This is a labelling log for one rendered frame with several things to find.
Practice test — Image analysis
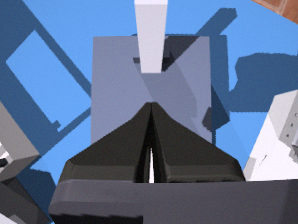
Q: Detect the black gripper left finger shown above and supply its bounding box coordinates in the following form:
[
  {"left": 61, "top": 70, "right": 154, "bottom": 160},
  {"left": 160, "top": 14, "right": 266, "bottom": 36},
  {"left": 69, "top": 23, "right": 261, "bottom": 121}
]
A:
[{"left": 57, "top": 102, "right": 152, "bottom": 185}]

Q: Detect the white block with round holes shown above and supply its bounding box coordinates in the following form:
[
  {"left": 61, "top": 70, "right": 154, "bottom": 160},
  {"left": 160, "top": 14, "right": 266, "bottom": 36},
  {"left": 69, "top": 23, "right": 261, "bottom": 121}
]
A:
[{"left": 243, "top": 90, "right": 298, "bottom": 181}]

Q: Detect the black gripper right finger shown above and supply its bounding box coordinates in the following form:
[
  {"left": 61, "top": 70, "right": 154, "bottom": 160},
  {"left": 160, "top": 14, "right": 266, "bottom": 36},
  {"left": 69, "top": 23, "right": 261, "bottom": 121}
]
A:
[{"left": 152, "top": 102, "right": 246, "bottom": 183}]

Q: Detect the blue bench mat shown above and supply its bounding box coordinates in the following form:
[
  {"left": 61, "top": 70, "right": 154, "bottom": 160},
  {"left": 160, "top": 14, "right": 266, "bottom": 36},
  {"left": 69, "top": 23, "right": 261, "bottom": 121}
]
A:
[{"left": 0, "top": 0, "right": 298, "bottom": 224}]

